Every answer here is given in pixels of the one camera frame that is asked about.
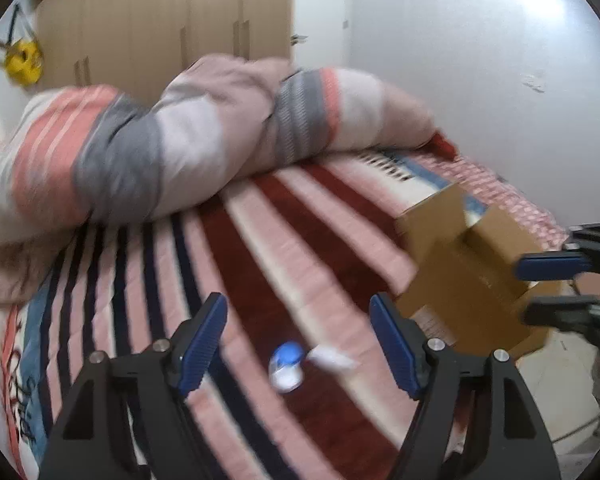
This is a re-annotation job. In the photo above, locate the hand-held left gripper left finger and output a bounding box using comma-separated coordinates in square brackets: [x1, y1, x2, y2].
[40, 292, 229, 480]

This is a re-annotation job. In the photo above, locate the striped plush blanket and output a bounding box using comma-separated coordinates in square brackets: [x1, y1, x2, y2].
[0, 149, 481, 480]

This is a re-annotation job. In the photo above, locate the yellow guitar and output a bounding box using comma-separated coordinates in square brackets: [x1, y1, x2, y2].
[0, 2, 45, 85]

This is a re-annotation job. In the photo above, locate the blue white contact lens case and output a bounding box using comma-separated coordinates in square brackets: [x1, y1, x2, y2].
[268, 341, 304, 394]

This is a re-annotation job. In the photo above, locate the pink dotted bed sheet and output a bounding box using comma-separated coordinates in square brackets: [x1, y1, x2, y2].
[447, 154, 572, 253]

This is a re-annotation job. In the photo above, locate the pink grey striped duvet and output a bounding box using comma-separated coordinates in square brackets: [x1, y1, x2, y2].
[0, 54, 439, 306]

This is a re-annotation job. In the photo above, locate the brown cardboard box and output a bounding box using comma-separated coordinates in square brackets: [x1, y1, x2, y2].
[394, 182, 565, 362]

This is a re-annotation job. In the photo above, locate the wooden wardrobe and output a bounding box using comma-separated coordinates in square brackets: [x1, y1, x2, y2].
[34, 0, 297, 92]

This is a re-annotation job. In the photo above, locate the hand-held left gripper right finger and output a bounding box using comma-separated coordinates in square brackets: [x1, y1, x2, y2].
[369, 292, 563, 480]

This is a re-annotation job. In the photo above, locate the red cloth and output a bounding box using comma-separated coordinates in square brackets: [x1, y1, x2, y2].
[429, 130, 460, 158]

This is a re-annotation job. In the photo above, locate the white pump spray bottle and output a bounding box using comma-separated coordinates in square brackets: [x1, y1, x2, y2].
[307, 345, 359, 372]

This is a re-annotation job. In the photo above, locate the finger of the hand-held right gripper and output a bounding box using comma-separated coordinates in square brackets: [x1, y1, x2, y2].
[514, 227, 600, 282]
[522, 295, 600, 333]

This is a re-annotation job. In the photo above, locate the white door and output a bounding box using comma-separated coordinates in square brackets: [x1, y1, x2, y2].
[291, 0, 355, 70]

